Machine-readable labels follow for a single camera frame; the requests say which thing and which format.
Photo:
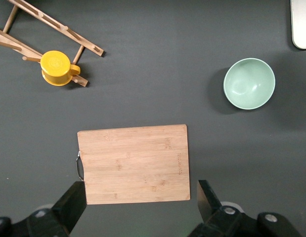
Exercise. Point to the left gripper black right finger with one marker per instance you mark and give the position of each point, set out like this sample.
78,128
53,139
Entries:
217,219

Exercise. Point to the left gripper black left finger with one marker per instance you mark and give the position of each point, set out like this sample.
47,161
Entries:
61,217

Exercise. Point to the bamboo cutting board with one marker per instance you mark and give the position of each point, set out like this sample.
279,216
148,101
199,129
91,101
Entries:
133,163

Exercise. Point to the mint green bowl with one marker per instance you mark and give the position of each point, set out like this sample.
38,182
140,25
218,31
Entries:
249,84

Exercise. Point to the yellow mug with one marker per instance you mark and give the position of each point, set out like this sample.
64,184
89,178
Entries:
54,65

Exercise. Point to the wooden mug rack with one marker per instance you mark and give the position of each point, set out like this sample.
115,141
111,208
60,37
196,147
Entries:
56,24

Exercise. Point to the cream bear print tray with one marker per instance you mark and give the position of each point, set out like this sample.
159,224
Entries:
302,24

